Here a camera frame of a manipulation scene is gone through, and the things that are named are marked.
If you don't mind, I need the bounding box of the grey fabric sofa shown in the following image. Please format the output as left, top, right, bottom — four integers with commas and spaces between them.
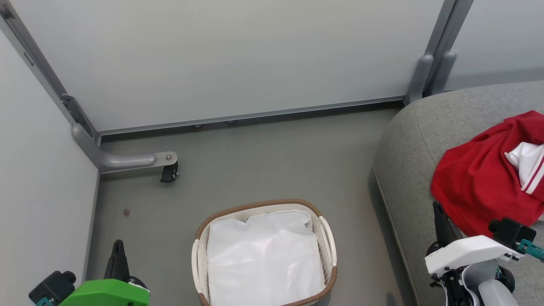
373, 81, 544, 306

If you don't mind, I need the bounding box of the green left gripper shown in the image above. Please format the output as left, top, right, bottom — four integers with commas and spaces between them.
59, 239, 150, 306

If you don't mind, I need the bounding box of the black caster wheel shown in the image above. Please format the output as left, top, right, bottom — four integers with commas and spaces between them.
160, 162, 179, 183

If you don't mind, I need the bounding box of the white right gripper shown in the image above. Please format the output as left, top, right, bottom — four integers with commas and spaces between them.
425, 201, 524, 275

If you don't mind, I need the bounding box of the grey panel frame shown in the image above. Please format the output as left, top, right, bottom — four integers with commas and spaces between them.
0, 0, 101, 145

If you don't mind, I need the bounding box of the white laundry basket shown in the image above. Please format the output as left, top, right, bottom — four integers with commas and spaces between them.
191, 198, 338, 306

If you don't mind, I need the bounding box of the grey partition foot bracket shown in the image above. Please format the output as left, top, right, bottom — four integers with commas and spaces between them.
71, 123, 178, 174

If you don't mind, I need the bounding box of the white basket liner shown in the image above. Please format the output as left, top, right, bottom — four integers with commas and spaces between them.
207, 210, 326, 306

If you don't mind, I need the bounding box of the red garment with white trim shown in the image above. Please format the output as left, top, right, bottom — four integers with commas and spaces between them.
430, 110, 544, 238

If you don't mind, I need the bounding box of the grey partition bottom rail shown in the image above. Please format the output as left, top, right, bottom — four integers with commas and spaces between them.
97, 96, 405, 136

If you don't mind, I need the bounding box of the grey double partition post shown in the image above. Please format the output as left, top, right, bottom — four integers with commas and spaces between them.
404, 0, 474, 106

